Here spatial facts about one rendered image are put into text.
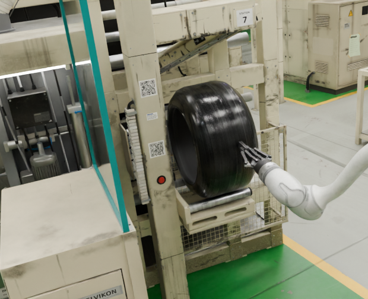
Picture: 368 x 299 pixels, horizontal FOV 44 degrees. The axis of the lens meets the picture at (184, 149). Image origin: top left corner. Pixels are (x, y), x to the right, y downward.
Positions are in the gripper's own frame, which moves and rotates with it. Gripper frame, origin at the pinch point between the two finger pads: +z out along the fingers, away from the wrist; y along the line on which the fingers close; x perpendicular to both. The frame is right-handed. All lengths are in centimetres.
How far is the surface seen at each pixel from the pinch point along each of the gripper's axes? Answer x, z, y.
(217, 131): -6.5, 7.6, 8.8
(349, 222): 133, 61, -124
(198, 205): 33.2, 10.9, 18.3
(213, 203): 33.9, 10.4, 10.8
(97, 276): 2, -46, 74
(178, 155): 24, 44, 15
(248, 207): 40.1, 7.3, -6.7
